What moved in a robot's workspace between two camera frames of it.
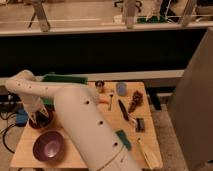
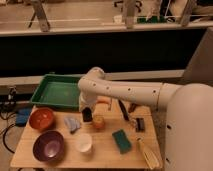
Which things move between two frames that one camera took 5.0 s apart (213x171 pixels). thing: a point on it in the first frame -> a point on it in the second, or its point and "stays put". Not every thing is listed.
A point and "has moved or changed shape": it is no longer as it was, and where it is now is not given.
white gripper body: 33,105 -> 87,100
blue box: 21,118 stays put
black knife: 124,111 stays put
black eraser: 41,118 has moved or changed shape
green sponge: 125,139 stays put
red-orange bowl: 43,120 stays put
